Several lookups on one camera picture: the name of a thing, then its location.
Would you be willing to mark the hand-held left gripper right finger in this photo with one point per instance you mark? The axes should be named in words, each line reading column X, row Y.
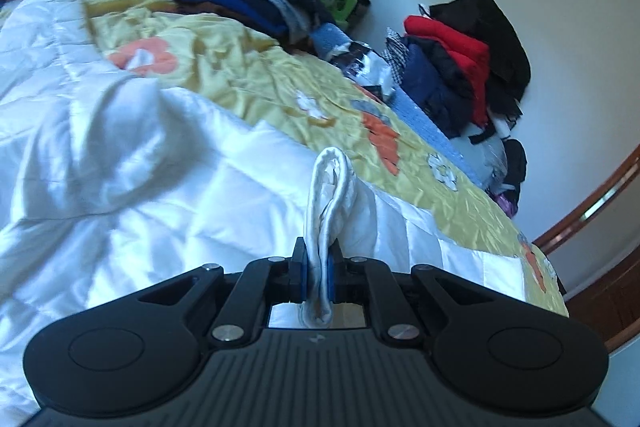
column 331, row 279

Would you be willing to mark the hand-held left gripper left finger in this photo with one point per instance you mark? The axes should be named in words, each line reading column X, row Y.
column 299, row 278

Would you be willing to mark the white sock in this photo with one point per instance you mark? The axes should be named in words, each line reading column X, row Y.
column 330, row 202

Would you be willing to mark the blue knitted bed cover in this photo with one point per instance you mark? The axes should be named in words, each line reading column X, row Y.
column 430, row 127

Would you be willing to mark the white and yellow quilt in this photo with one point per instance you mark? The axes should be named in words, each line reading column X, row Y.
column 150, row 147

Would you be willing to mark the light blue bag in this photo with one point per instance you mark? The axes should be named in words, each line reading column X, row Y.
column 490, row 159

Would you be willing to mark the black and white plastic bag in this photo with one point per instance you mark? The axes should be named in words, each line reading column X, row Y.
column 367, row 67

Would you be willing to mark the navy garment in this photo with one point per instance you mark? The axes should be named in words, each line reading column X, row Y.
column 430, row 87

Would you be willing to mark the black and white checked cloth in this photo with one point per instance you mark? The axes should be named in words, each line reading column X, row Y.
column 396, row 52

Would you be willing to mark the red garment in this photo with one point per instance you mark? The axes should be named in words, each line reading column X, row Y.
column 452, row 42

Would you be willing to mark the black garment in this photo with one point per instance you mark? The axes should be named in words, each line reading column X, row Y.
column 492, row 37

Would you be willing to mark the wooden door frame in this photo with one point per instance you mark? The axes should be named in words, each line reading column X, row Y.
column 600, row 257

